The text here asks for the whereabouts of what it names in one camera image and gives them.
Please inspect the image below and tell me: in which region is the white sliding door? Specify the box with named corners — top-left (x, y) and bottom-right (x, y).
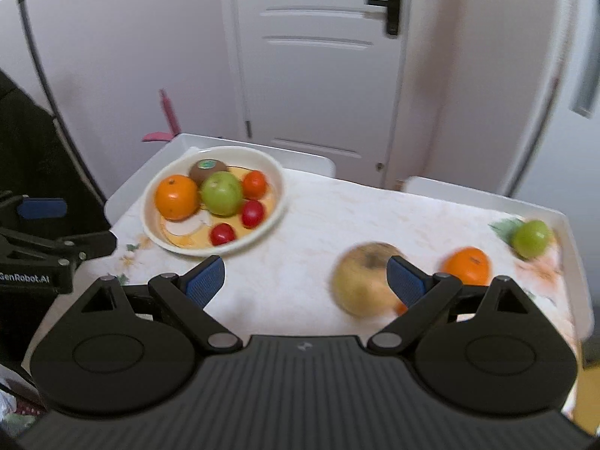
top-left (506, 0), bottom-right (600, 245)

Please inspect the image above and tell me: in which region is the cream plate with duck print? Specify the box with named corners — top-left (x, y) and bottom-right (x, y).
top-left (142, 146), bottom-right (287, 258)

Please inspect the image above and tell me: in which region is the small tangerine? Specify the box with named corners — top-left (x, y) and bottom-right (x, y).
top-left (241, 170), bottom-right (269, 200)

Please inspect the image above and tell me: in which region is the large orange with stem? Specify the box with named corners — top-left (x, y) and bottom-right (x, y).
top-left (156, 174), bottom-right (201, 222)

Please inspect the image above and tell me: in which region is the recessed door handle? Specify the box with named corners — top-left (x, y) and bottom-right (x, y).
top-left (569, 33), bottom-right (600, 118)

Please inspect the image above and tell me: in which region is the brown cardboard box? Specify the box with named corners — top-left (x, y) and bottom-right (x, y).
top-left (574, 342), bottom-right (600, 432)

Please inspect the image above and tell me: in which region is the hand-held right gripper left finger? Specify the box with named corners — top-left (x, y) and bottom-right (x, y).
top-left (75, 255), bottom-right (242, 352)

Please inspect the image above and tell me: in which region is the white plastic bag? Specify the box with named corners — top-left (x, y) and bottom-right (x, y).
top-left (0, 366), bottom-right (38, 437)

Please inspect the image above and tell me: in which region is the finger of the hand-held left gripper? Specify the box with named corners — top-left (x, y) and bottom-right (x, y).
top-left (0, 229), bottom-right (117, 267)
top-left (0, 192), bottom-right (67, 230)

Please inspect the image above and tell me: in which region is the floral tablecloth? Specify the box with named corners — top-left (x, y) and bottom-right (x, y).
top-left (110, 147), bottom-right (579, 338)

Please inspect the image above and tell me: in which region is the black door lock handle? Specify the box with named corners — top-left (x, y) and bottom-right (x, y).
top-left (364, 0), bottom-right (404, 37)

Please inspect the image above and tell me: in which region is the green apple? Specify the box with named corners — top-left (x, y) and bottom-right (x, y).
top-left (201, 172), bottom-right (245, 217)
top-left (511, 219), bottom-right (553, 260)

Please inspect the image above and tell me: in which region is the brown kiwi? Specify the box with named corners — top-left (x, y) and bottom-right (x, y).
top-left (189, 158), bottom-right (230, 186)

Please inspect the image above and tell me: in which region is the red cherry tomato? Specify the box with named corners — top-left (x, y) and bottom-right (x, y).
top-left (240, 199), bottom-right (266, 229)
top-left (209, 223), bottom-right (236, 247)

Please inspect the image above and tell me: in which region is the white table with raised rim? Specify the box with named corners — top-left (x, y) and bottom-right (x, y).
top-left (104, 132), bottom-right (592, 342)

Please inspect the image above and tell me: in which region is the black curved pole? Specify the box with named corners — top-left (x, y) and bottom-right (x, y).
top-left (0, 0), bottom-right (108, 207)

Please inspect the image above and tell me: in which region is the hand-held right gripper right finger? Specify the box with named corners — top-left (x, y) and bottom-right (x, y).
top-left (368, 255), bottom-right (535, 352)

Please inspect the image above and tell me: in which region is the white panel door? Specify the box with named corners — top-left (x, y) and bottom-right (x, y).
top-left (218, 0), bottom-right (425, 188)

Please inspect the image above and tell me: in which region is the medium orange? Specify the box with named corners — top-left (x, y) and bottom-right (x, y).
top-left (443, 247), bottom-right (491, 287)

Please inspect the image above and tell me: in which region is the yellow-green apple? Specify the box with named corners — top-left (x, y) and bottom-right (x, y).
top-left (332, 242), bottom-right (408, 318)

